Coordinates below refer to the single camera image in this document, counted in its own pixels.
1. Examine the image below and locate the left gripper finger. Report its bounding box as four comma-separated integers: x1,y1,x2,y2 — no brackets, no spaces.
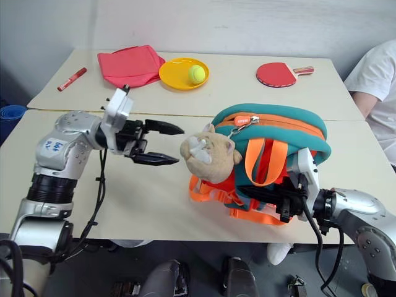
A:
144,119,186,136
129,151,180,167

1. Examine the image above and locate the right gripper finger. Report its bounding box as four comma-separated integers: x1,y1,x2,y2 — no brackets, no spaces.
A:
238,184,280,205

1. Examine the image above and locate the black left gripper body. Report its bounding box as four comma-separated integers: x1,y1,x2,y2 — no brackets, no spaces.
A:
116,119,149,158

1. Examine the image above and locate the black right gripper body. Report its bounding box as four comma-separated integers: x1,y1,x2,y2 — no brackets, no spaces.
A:
273,176,309,224

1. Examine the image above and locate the orange and teal backpack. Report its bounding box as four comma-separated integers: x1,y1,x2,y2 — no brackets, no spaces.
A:
188,103,332,226

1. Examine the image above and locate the white shoe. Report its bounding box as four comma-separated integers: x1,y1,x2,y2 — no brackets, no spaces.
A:
267,243,294,266

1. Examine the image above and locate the yellow plastic plate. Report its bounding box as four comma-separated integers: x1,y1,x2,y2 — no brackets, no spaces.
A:
158,57,210,91

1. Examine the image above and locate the beige plush cat toy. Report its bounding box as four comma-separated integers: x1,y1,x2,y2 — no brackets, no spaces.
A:
179,123,244,184

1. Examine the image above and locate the yellow-green tennis ball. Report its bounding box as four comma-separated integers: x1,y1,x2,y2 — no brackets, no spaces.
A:
187,64,206,84

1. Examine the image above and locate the red folded cloth bag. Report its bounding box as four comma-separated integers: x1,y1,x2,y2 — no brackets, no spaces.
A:
97,45,166,89

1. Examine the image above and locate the red marker pen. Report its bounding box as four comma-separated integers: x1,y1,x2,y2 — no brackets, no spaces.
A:
57,67,88,92

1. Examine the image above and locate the black rounded robot leg part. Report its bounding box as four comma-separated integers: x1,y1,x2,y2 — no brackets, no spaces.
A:
221,256,259,297

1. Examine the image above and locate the roll of tape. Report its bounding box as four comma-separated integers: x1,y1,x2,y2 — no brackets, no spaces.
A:
361,283,379,297

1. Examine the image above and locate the red table tennis paddle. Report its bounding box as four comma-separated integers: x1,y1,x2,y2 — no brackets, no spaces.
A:
256,62,316,88

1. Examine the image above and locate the grey rounded robot leg part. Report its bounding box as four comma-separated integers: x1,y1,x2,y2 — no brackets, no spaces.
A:
136,259,189,297

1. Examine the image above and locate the blue rolled mat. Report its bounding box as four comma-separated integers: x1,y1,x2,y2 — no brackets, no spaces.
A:
0,105,28,146

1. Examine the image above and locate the person in white t-shirt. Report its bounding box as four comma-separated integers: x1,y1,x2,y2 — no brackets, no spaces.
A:
343,39,396,174

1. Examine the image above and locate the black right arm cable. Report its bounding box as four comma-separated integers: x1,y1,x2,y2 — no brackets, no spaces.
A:
296,174,346,293

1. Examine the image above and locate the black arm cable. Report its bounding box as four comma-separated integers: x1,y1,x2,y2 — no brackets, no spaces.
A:
49,148,109,264
296,174,346,293

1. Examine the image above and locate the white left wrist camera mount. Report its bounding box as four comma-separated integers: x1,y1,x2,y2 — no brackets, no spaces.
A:
100,85,134,155

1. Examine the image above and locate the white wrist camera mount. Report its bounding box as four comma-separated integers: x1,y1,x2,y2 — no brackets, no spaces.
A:
100,85,134,155
289,147,321,222

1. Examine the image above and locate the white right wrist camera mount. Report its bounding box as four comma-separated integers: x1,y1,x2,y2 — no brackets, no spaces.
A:
289,147,321,222

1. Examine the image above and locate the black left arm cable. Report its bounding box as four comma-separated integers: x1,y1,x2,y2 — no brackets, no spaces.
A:
49,148,109,264

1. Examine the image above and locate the small black metal bracket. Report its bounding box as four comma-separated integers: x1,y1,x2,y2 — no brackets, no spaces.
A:
287,274,309,297

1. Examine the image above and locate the thick black body cable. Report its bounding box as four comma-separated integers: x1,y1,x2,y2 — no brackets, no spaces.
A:
0,238,25,297

